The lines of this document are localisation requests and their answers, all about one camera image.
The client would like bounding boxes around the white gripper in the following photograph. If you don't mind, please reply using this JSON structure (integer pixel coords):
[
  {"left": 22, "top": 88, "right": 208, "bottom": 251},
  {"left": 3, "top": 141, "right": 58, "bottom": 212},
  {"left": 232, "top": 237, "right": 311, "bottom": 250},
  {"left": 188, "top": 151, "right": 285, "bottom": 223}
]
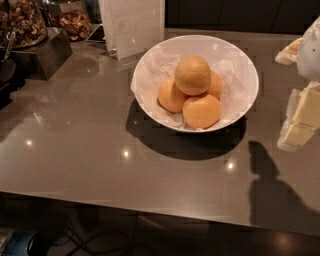
[{"left": 275, "top": 16, "right": 320, "bottom": 152}]

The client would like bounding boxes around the orange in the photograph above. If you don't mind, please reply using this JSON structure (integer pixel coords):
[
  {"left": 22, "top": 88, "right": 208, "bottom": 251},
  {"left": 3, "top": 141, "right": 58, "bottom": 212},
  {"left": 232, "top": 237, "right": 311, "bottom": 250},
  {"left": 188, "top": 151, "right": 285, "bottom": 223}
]
[
  {"left": 174, "top": 55, "right": 211, "bottom": 96},
  {"left": 208, "top": 71, "right": 223, "bottom": 99},
  {"left": 157, "top": 77, "right": 188, "bottom": 113},
  {"left": 182, "top": 94, "right": 222, "bottom": 129}
]

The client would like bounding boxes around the white bowl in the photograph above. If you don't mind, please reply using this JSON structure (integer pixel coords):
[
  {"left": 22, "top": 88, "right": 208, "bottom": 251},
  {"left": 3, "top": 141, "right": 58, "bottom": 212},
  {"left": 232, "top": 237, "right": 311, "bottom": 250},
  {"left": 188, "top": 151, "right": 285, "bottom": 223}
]
[{"left": 132, "top": 34, "right": 260, "bottom": 133}]

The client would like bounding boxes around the white paper liner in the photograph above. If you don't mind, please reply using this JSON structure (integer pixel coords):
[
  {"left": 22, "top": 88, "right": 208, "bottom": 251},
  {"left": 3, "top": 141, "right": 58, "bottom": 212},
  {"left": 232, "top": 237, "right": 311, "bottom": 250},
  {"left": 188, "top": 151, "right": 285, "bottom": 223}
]
[{"left": 130, "top": 42, "right": 256, "bottom": 131}]

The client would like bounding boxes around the clear acrylic sign holder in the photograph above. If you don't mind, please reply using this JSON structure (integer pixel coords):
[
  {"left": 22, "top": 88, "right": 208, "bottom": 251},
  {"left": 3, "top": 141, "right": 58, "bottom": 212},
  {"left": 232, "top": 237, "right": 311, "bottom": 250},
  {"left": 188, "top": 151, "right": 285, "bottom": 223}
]
[{"left": 98, "top": 0, "right": 165, "bottom": 60}]

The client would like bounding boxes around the jar of dried fruit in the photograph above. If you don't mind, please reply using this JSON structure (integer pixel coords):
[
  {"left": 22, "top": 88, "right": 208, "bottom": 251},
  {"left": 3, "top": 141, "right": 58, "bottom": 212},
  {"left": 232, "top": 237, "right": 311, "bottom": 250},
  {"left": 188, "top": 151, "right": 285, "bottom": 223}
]
[{"left": 44, "top": 0, "right": 91, "bottom": 42}]

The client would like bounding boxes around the glass jar of nuts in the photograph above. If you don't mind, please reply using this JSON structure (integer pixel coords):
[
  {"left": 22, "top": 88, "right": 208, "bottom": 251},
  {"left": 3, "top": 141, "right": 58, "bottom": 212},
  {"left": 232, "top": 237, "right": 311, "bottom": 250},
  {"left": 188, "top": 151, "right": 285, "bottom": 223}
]
[{"left": 0, "top": 0, "right": 48, "bottom": 49}]

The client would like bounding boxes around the metal scoop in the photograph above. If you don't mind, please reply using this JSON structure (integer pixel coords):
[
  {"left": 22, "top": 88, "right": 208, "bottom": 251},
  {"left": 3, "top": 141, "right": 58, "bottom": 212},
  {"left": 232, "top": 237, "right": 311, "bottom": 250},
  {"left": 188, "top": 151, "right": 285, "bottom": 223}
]
[{"left": 3, "top": 32, "right": 16, "bottom": 60}]

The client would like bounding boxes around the blue object on floor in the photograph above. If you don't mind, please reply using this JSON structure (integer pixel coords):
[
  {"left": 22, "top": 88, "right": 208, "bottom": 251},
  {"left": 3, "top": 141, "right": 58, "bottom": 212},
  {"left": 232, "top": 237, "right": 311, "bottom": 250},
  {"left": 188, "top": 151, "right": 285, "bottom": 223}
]
[{"left": 1, "top": 231, "right": 35, "bottom": 256}]

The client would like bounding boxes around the black cable under table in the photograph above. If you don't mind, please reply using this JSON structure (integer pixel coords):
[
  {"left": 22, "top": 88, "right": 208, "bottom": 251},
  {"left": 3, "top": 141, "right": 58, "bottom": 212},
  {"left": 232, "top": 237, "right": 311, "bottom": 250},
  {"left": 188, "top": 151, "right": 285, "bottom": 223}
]
[{"left": 49, "top": 213, "right": 141, "bottom": 256}]

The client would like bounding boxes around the dark square pedestal block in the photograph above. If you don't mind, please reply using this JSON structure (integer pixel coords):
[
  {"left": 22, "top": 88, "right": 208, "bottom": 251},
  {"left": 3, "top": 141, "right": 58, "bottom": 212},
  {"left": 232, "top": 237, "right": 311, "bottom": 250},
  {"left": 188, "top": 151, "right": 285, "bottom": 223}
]
[{"left": 11, "top": 27, "right": 72, "bottom": 80}]

